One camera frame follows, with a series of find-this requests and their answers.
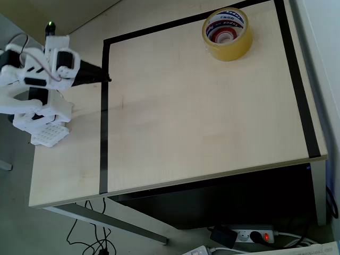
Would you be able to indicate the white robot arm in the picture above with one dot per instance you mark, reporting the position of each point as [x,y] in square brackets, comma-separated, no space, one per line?
[18,106]

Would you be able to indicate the grey metal table leg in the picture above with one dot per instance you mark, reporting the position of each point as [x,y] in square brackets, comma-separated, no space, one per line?
[320,191]

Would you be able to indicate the black power adapter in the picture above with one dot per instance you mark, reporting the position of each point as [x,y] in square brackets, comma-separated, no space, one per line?
[223,236]

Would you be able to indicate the red tape roll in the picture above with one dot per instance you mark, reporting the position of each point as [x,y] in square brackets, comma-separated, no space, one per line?
[225,34]

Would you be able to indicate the yellow packing tape roll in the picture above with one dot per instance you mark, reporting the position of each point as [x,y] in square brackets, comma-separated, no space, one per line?
[233,50]

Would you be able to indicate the black round plug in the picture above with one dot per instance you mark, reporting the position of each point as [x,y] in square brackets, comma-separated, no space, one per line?
[255,236]

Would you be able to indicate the printed paper sheet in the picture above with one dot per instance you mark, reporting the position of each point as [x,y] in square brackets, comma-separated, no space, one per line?
[305,249]

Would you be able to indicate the grey metal furniture foot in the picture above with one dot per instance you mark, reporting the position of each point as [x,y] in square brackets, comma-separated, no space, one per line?
[5,165]

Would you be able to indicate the white power strip red switch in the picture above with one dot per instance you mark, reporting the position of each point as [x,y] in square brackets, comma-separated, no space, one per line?
[244,235]

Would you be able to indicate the small green LED camera module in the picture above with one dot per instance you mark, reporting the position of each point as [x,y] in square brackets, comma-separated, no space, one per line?
[50,27]

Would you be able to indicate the grey metal table beam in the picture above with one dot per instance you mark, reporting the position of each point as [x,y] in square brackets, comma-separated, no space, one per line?
[111,220]

